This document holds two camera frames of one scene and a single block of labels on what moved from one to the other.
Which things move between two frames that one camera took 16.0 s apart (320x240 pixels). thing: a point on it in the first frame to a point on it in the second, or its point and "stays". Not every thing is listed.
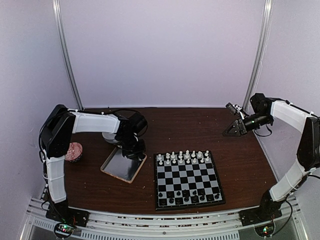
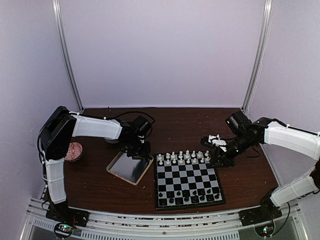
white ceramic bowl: (110, 137) stays
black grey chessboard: (186, 180) stays
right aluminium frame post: (262, 50) stays
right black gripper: (240, 127) to (227, 161)
